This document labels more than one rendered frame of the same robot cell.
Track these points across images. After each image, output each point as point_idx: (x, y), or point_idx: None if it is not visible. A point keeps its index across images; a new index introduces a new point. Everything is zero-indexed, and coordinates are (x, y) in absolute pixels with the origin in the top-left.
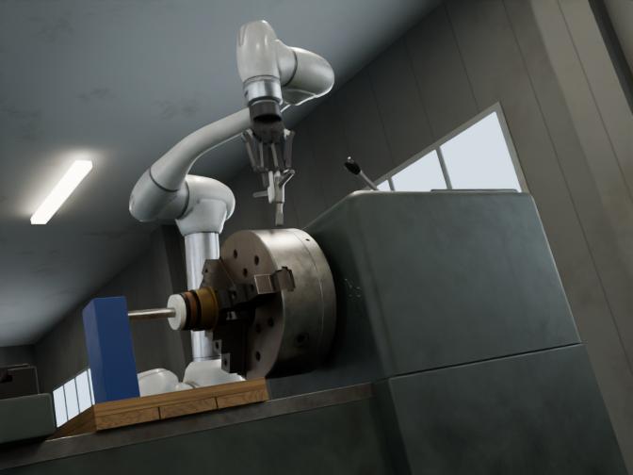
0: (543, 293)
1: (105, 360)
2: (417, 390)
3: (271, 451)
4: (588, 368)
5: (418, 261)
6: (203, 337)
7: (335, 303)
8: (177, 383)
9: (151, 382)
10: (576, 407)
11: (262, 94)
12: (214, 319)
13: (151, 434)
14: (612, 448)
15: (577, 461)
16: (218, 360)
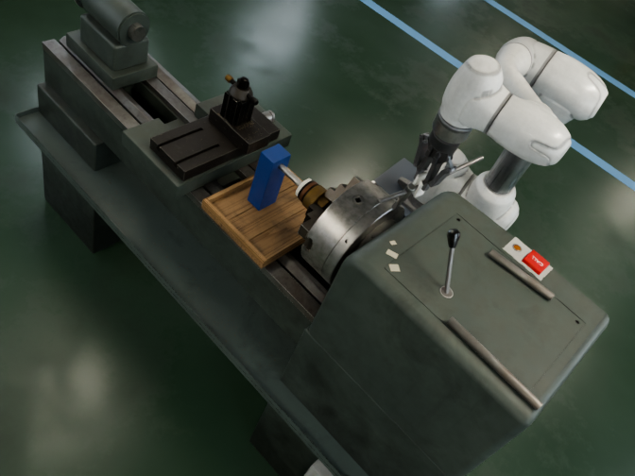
0: (449, 440)
1: (254, 178)
2: (315, 348)
3: (257, 280)
4: None
5: (365, 326)
6: (492, 171)
7: (329, 280)
8: (452, 177)
9: None
10: (407, 472)
11: (433, 128)
12: None
13: (219, 227)
14: None
15: (382, 471)
16: (487, 192)
